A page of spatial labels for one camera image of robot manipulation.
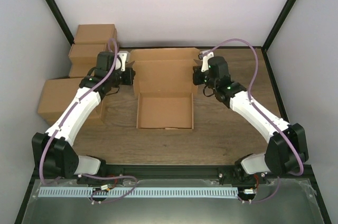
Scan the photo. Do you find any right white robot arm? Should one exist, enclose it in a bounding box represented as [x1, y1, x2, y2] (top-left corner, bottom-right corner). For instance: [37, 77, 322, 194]
[193, 52, 308, 183]

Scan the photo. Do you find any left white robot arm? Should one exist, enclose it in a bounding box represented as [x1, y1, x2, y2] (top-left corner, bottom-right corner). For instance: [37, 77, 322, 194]
[32, 51, 135, 184]

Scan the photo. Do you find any large front cardboard box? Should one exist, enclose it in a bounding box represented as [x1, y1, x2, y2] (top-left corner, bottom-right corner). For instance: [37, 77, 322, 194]
[37, 78, 106, 122]

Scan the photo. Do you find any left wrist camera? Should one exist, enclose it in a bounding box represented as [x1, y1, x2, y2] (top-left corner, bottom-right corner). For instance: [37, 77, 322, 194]
[115, 51, 130, 72]

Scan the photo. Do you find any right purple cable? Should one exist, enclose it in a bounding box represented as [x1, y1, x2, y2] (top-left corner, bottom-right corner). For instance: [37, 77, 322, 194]
[208, 38, 304, 204]

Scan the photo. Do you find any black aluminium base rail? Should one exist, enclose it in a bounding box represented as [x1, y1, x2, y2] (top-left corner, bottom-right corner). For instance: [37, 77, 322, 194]
[32, 164, 312, 182]

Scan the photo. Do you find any light blue slotted cable duct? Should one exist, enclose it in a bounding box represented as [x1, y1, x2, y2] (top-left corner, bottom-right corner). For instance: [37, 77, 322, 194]
[37, 186, 238, 199]

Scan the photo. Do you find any left black frame post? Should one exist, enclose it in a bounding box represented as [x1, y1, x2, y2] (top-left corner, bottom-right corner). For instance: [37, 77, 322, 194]
[45, 0, 74, 45]

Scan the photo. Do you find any black frame post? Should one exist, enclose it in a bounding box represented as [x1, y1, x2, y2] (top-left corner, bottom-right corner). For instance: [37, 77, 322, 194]
[45, 0, 74, 45]
[262, 0, 297, 52]

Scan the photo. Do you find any right black frame post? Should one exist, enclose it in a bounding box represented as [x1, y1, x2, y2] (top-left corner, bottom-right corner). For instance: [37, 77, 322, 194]
[262, 0, 297, 52]

